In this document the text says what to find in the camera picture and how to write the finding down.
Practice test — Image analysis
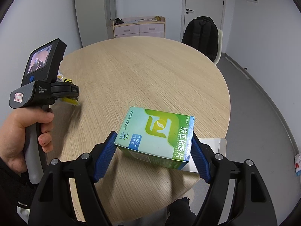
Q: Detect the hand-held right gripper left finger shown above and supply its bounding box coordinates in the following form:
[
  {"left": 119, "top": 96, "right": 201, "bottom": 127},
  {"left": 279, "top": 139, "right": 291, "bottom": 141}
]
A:
[{"left": 28, "top": 131, "right": 117, "bottom": 226}]

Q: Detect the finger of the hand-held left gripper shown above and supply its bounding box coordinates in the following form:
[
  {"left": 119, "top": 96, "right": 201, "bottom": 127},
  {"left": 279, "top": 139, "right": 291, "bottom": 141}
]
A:
[{"left": 51, "top": 82, "right": 80, "bottom": 99}]

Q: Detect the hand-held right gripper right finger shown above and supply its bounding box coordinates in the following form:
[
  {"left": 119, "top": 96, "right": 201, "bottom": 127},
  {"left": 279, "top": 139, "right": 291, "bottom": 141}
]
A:
[{"left": 192, "top": 133, "right": 279, "bottom": 226}]

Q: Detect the yellow white snack wrapper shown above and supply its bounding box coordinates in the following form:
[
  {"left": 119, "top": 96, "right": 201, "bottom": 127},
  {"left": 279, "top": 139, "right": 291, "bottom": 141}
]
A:
[{"left": 56, "top": 70, "right": 80, "bottom": 106}]

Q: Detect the green medicine box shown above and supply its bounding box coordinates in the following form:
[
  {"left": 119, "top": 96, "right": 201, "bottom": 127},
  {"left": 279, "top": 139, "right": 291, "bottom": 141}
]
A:
[{"left": 114, "top": 106, "right": 195, "bottom": 170}]

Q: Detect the person's left forearm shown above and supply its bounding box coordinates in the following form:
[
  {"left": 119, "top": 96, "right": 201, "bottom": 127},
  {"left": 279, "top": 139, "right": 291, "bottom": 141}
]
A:
[{"left": 0, "top": 157, "right": 43, "bottom": 217}]

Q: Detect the person's left hand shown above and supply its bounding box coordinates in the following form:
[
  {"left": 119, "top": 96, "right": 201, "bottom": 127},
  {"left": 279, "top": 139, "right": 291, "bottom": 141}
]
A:
[{"left": 0, "top": 109, "right": 54, "bottom": 173}]

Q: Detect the person's right leg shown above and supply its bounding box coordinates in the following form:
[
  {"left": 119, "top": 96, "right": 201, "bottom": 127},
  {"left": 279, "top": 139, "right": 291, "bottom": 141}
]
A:
[{"left": 165, "top": 199, "right": 197, "bottom": 226}]

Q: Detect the round wooden table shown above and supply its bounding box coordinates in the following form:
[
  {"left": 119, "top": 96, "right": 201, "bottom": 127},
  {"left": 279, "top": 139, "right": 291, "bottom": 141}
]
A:
[{"left": 46, "top": 36, "right": 231, "bottom": 224}]

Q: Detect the tall white cabinet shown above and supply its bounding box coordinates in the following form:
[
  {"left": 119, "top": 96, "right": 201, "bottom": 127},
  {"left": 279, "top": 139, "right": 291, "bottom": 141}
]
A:
[{"left": 74, "top": 0, "right": 117, "bottom": 49}]

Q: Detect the pink drawer cabinet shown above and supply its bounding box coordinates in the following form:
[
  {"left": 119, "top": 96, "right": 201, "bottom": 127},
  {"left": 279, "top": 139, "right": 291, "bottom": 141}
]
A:
[{"left": 112, "top": 16, "right": 166, "bottom": 39}]

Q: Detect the red white packet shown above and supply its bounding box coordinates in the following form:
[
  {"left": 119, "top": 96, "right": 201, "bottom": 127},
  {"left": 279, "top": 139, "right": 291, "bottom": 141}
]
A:
[{"left": 294, "top": 153, "right": 301, "bottom": 176}]

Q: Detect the black backpack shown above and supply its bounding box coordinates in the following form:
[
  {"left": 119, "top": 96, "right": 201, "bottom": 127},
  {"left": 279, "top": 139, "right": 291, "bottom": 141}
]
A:
[{"left": 182, "top": 16, "right": 219, "bottom": 62}]

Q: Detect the white door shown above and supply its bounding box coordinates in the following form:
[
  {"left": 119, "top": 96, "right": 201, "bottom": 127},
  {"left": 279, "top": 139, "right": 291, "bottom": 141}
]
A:
[{"left": 185, "top": 0, "right": 225, "bottom": 43}]

